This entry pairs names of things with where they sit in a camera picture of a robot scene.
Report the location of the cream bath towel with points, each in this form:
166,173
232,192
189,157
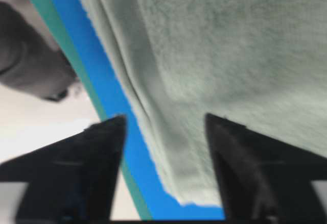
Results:
259,63

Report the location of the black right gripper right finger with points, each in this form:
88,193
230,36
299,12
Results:
264,180

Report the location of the dark round robot base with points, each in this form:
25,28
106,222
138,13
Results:
28,64

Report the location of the blue table mat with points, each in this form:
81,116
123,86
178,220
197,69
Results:
149,197

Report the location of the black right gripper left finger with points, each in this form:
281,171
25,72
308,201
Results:
70,181

